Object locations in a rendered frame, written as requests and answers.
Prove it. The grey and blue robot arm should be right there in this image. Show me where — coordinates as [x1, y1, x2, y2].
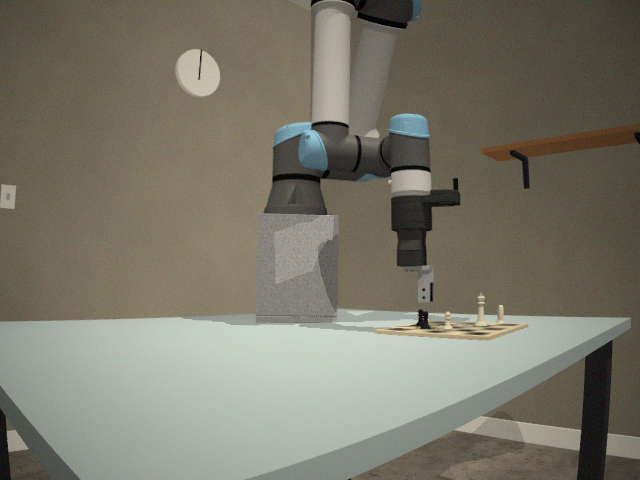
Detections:
[264, 0, 430, 215]

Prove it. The white chess king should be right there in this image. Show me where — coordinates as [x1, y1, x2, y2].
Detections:
[474, 293, 487, 327]

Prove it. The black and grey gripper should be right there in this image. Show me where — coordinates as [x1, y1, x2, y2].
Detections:
[388, 170, 460, 303]

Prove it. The white pawn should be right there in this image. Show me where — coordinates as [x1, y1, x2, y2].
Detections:
[442, 312, 453, 330]

